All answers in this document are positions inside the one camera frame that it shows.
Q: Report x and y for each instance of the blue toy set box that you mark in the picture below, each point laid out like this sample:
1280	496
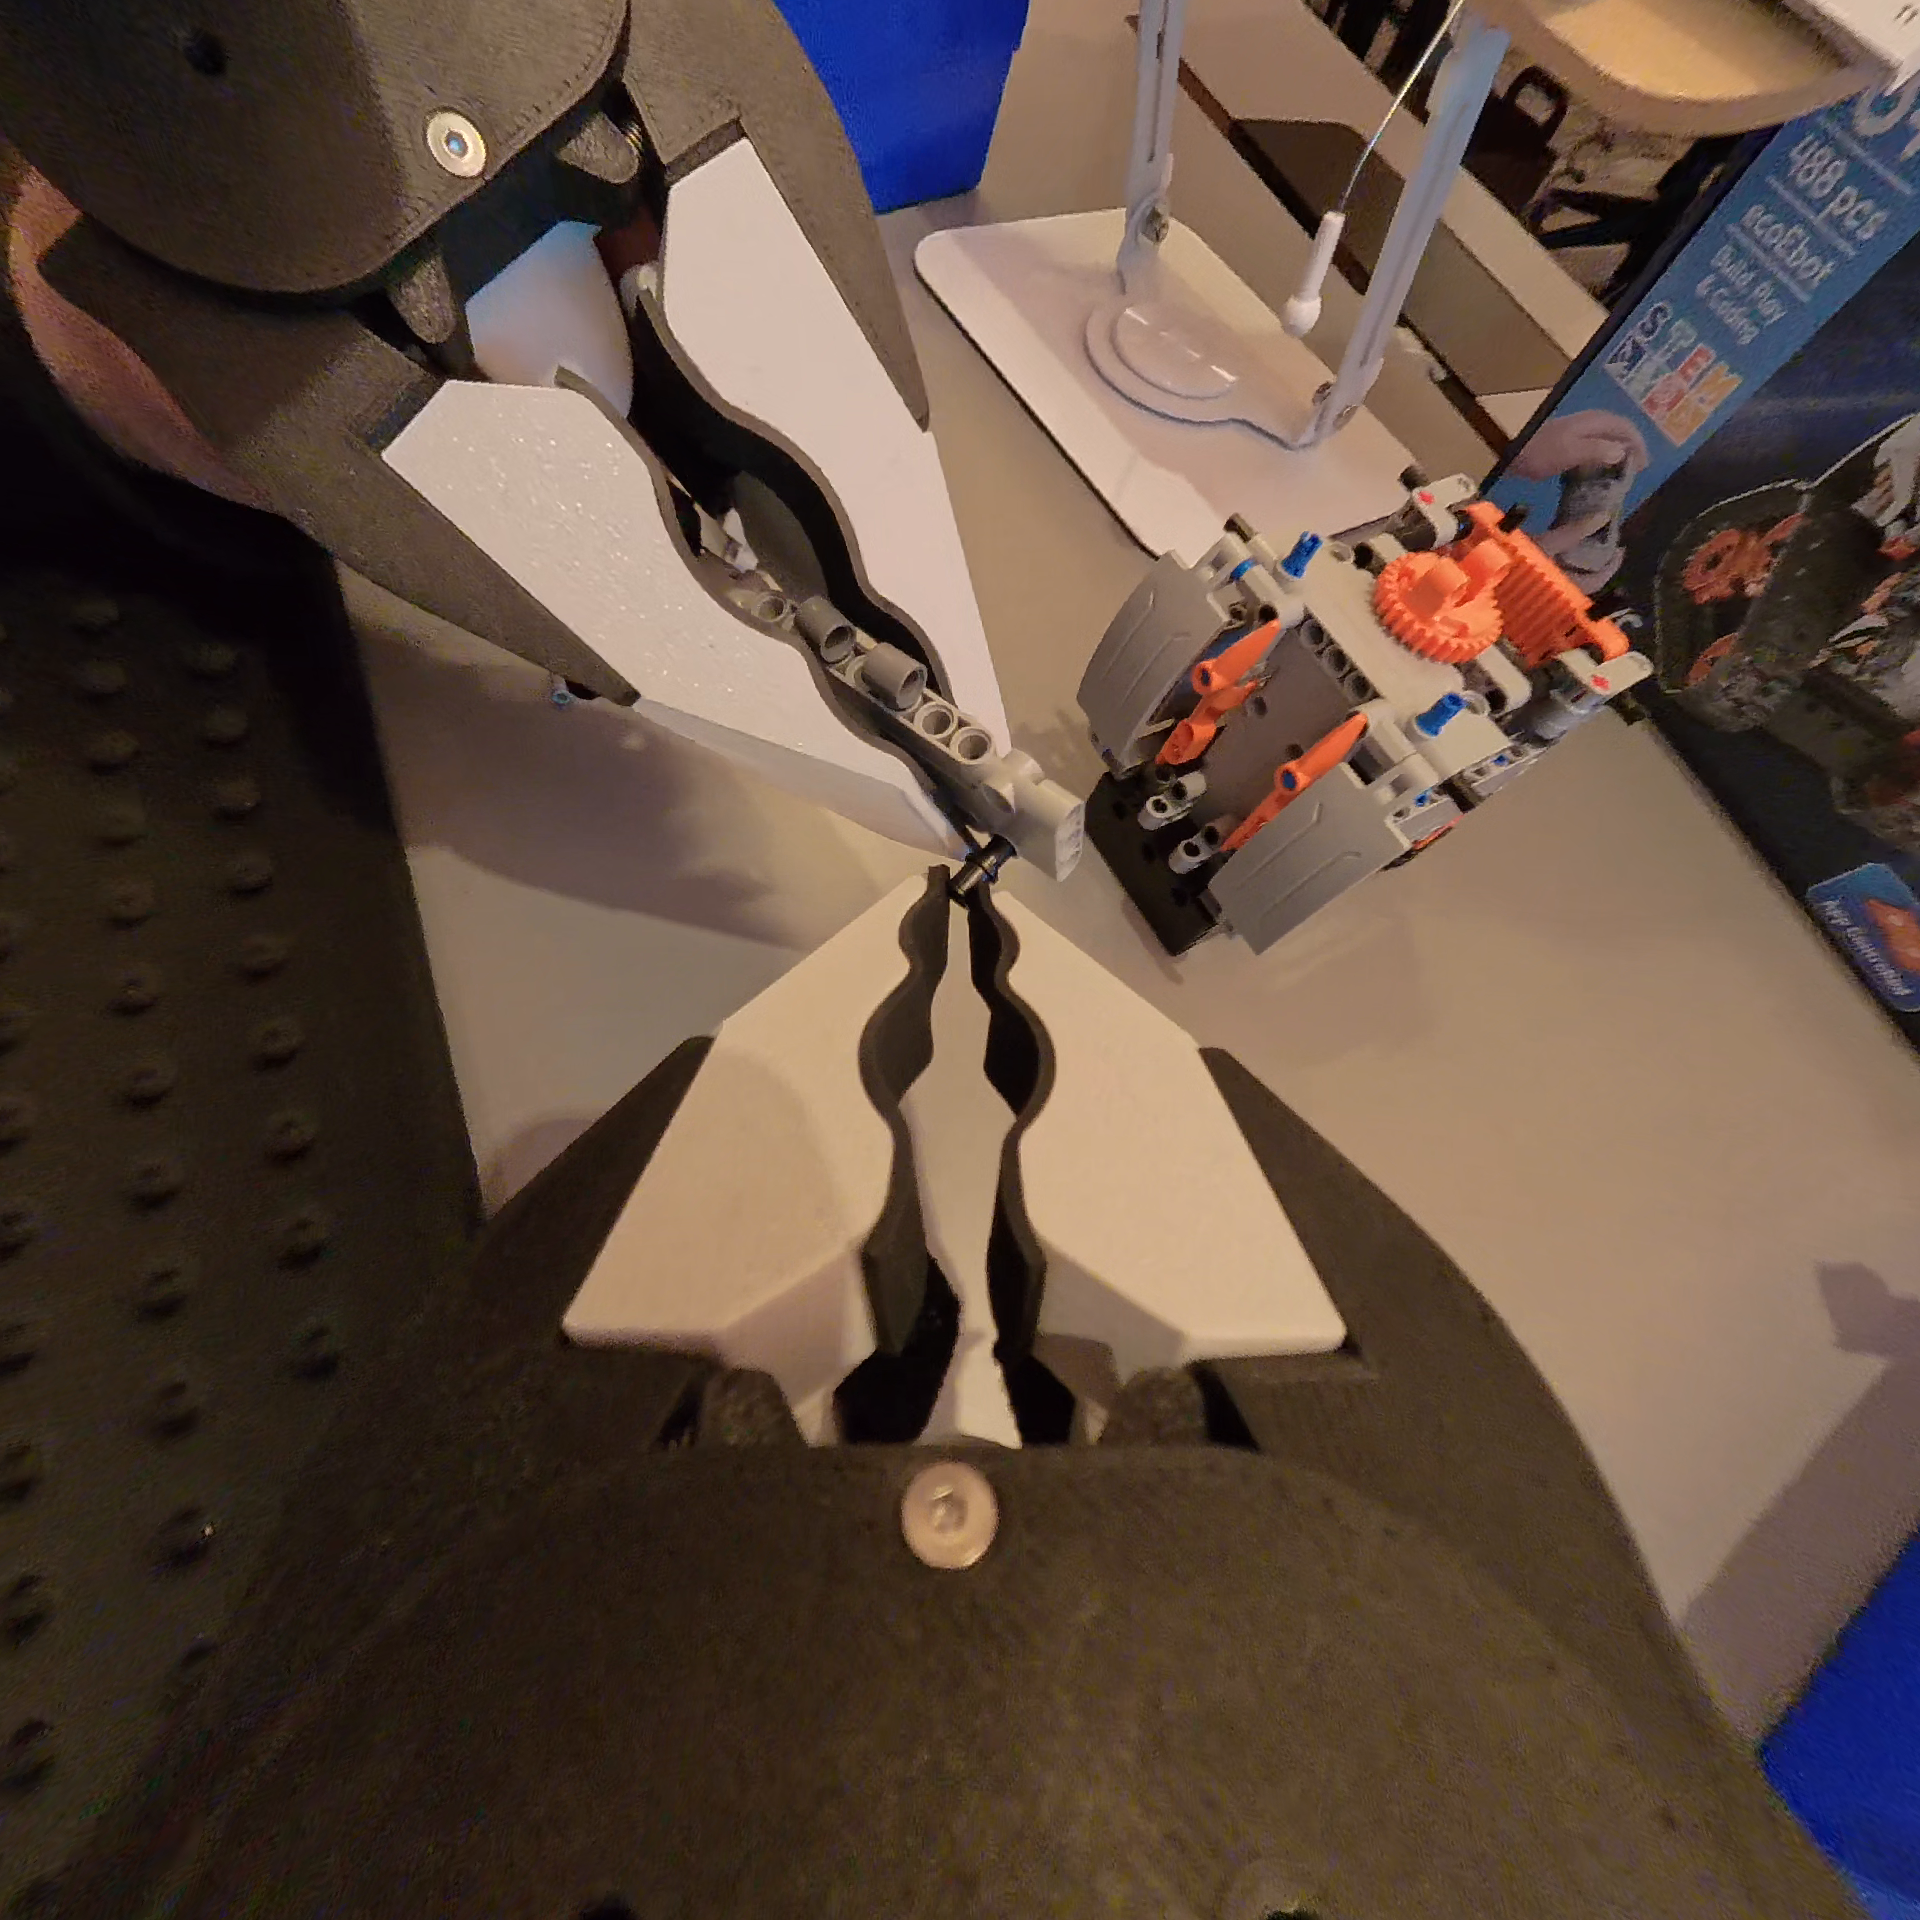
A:
1769	450

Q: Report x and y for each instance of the white stand with base plate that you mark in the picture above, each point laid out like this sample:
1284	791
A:
1021	301

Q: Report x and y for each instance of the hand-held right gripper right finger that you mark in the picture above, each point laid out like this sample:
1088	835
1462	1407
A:
1171	1201

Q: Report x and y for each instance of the black studded foam pad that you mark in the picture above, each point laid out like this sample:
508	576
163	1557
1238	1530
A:
196	1050

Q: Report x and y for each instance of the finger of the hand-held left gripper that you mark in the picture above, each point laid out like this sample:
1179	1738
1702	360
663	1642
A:
571	525
809	346

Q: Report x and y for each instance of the black brick pin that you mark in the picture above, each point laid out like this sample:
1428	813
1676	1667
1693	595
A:
984	867

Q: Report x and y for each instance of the dark wooden table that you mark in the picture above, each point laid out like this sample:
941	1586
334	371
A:
1500	301

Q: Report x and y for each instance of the black chair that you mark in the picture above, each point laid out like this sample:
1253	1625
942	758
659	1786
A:
1605	166

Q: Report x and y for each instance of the grey orange toy brick model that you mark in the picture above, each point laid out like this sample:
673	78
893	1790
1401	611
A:
1350	720

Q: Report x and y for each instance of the light grey holed brick beam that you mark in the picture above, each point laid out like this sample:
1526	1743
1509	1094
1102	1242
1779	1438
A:
1049	818

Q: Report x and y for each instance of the person's left hand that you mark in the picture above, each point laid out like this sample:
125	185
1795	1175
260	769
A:
61	329

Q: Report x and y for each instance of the instruction booklet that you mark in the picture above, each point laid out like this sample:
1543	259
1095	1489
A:
1862	24

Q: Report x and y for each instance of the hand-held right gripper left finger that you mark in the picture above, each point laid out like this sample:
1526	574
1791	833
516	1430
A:
734	1201

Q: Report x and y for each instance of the blue plastic bin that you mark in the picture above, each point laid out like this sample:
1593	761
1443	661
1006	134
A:
901	89
1852	1755

